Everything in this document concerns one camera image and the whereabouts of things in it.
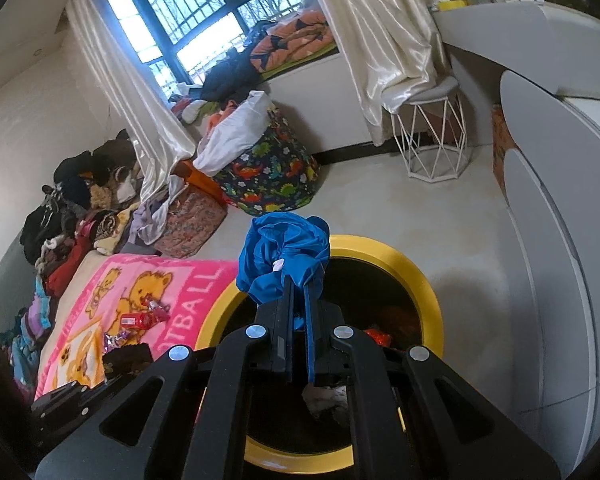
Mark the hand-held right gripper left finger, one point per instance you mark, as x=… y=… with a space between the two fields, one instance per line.
x=286 y=325

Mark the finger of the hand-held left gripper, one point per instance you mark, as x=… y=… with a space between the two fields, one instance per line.
x=65 y=405

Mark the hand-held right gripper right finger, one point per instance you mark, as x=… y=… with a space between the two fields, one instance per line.
x=310 y=340

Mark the black plastic bag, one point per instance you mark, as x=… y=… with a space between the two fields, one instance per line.
x=127 y=357

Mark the blue plastic bag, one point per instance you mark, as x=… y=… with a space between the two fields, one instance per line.
x=280 y=245

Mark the yellow rimmed black bin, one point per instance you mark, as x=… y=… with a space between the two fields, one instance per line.
x=380 y=255

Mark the white crumpled paper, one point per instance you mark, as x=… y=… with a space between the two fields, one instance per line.
x=325 y=397

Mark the purple shiny wrapper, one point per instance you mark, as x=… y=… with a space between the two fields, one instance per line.
x=114 y=342

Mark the pink bear printed blanket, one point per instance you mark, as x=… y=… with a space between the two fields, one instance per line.
x=190 y=280

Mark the red snack wrapper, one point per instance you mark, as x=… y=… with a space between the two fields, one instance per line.
x=135 y=320

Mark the red striped candy wrapper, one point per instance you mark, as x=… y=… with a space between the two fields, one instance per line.
x=156 y=307

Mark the floral fabric bag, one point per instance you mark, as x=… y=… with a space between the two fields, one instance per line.
x=190 y=225

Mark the dinosaur print laundry basket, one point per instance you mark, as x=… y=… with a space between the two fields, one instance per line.
x=270 y=175

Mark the pile of assorted clothes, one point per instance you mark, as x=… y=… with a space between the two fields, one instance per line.
x=60 y=250

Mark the lavender cloth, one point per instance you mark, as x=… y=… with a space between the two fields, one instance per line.
x=150 y=220

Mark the white cloth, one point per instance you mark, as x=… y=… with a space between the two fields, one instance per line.
x=235 y=130

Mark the colourful clothes heap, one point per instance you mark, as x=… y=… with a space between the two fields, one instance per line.
x=190 y=107

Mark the dark clothes heap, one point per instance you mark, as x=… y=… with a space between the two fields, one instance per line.
x=230 y=77

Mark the orange patterned quilt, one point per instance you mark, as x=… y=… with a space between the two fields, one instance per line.
x=295 y=35

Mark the barred window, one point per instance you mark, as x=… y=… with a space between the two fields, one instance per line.
x=205 y=20

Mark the yellow sponge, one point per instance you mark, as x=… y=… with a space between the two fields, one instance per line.
x=452 y=5

